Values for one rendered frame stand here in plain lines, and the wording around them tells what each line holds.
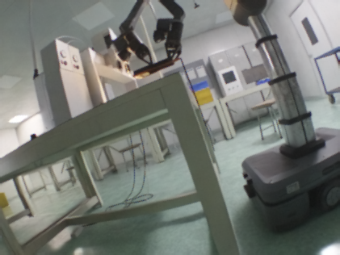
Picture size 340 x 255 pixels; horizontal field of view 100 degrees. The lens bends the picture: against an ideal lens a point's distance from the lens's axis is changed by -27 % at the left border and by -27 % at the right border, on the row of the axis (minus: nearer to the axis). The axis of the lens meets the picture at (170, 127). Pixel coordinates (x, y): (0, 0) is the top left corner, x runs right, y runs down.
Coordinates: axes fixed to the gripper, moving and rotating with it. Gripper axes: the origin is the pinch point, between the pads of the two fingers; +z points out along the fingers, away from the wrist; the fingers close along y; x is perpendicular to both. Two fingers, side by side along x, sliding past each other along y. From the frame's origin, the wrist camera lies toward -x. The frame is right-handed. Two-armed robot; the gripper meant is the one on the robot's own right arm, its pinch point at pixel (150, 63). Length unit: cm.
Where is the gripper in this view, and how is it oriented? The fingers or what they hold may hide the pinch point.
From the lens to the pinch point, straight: 93.1
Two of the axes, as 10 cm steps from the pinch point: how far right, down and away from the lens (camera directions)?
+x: 8.1, -5.6, -1.7
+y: -1.6, 0.7, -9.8
